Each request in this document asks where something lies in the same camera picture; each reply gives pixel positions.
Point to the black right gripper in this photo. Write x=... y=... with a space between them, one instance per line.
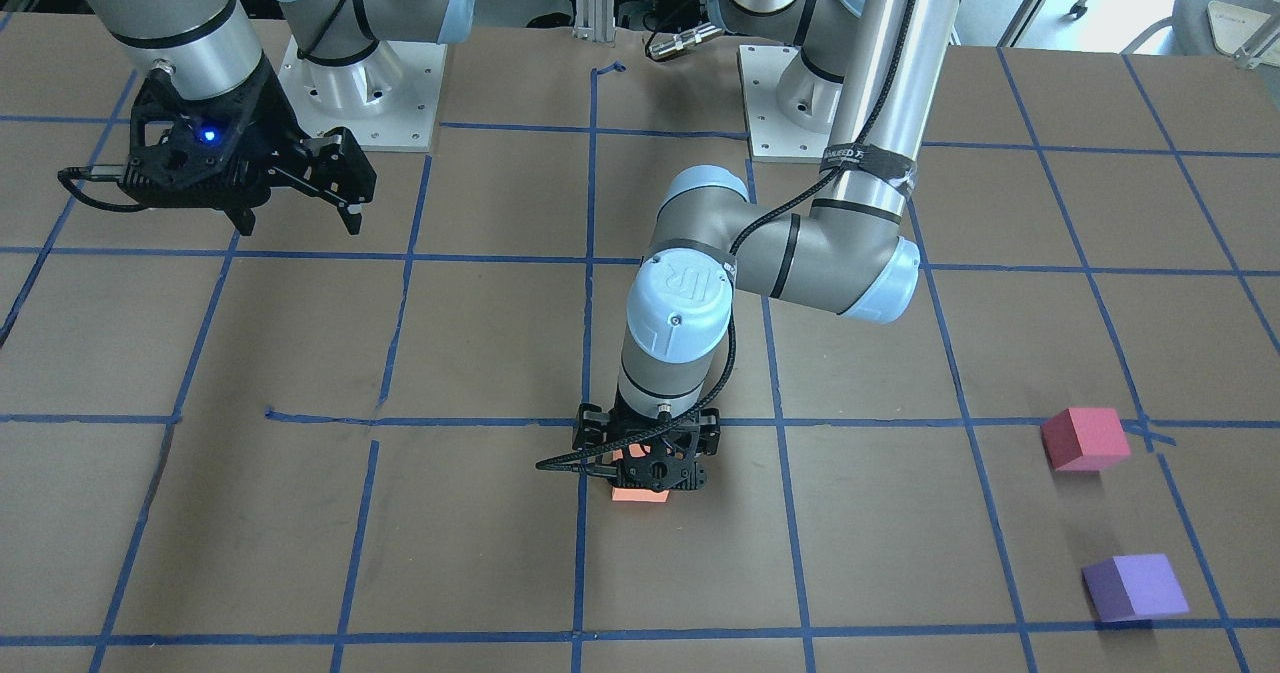
x=262 y=116

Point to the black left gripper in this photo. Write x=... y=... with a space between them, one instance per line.
x=708 y=432

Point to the orange foam cube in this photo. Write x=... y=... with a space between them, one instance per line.
x=635 y=495

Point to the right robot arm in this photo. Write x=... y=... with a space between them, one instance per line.
x=210 y=47

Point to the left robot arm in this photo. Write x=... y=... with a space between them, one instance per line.
x=837 y=246

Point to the red foam cube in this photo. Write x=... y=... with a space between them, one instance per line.
x=1084 y=439

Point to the silver metal cylinder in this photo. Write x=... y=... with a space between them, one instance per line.
x=682 y=42

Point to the purple foam cube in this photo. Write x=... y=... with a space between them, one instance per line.
x=1134 y=587

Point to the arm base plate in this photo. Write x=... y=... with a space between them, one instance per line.
x=388 y=101
x=788 y=106

